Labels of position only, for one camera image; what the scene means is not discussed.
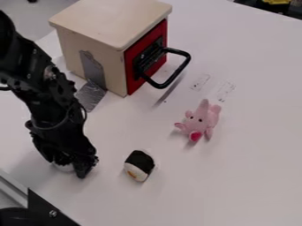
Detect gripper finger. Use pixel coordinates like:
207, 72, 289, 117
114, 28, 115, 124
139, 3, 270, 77
72, 158, 100, 180

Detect cream wooden cabinet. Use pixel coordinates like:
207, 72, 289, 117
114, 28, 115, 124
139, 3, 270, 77
47, 0, 174, 98

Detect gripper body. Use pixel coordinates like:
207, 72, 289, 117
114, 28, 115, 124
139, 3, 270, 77
25, 113, 100, 166

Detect toy sushi roll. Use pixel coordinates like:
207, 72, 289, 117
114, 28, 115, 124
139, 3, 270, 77
122, 149, 157, 183

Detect pink plush animal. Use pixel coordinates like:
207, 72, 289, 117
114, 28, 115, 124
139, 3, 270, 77
173, 98, 223, 143

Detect grey tape strip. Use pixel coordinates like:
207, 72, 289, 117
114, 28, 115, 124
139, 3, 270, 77
72, 49, 109, 113

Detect red drawer with black handle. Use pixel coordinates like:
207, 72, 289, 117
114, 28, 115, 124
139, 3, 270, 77
122, 19, 194, 96

